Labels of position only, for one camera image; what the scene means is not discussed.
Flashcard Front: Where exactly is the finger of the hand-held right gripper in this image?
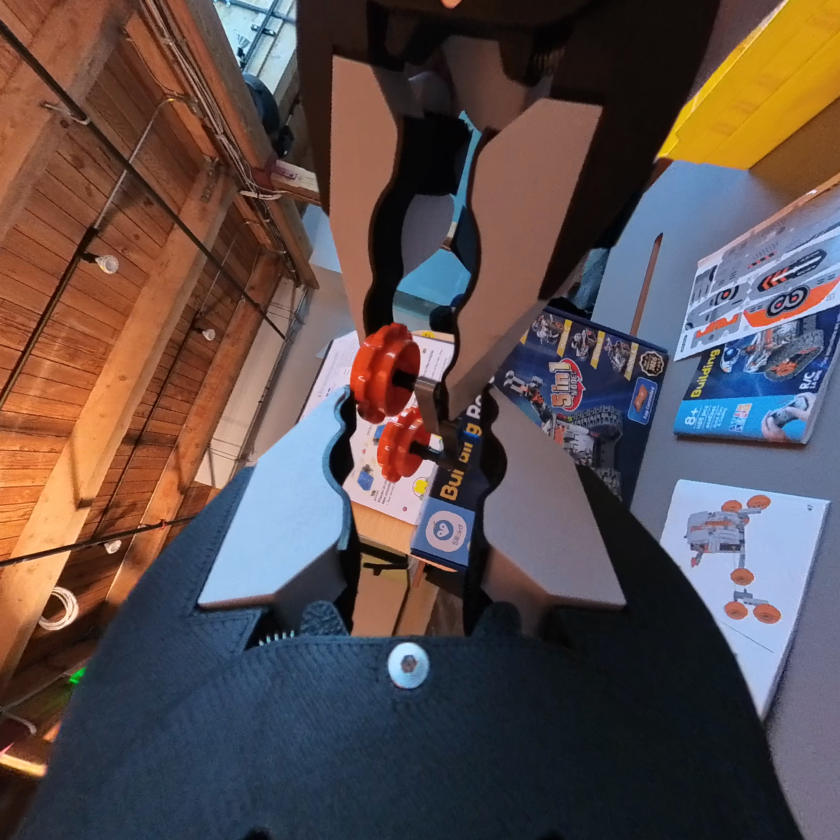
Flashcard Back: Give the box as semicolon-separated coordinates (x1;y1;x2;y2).
445;97;605;416
327;54;422;343

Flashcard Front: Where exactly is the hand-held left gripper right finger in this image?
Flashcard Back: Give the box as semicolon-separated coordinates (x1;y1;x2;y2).
481;392;627;610

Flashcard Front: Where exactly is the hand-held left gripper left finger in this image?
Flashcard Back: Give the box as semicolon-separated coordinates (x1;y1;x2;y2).
196;386;355;611

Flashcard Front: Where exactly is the orange toy wheel assembly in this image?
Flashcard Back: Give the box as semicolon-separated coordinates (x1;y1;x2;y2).
348;322;464;484

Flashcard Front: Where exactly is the grey desk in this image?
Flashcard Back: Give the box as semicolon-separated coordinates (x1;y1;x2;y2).
584;118;840;840

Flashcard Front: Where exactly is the yellow plastic bin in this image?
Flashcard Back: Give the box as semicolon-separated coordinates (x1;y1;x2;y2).
655;0;840;173

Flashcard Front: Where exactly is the dark blue robot kit box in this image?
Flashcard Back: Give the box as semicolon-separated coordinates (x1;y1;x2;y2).
409;305;671;573

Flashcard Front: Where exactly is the open instruction booklet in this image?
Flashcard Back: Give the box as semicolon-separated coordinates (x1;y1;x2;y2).
658;479;832;721

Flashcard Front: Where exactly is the blue printed kit booklet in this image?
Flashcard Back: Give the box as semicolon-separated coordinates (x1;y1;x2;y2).
672;303;840;446

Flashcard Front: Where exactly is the orange grey sticker sheet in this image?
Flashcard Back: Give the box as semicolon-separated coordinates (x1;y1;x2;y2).
675;222;840;363

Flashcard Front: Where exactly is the white cable coil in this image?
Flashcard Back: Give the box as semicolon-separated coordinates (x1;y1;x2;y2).
37;586;81;632

